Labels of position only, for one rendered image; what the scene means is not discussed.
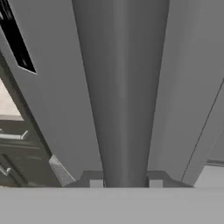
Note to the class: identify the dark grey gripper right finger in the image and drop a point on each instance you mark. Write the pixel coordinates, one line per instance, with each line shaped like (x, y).
(159, 178)

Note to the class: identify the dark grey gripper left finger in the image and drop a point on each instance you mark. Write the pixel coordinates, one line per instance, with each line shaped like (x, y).
(91, 178)

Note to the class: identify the dark grey cupboard door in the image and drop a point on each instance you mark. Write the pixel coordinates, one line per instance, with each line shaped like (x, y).
(26, 169)

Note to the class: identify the dark grey drawer front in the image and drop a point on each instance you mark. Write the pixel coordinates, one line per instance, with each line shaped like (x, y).
(17, 145)

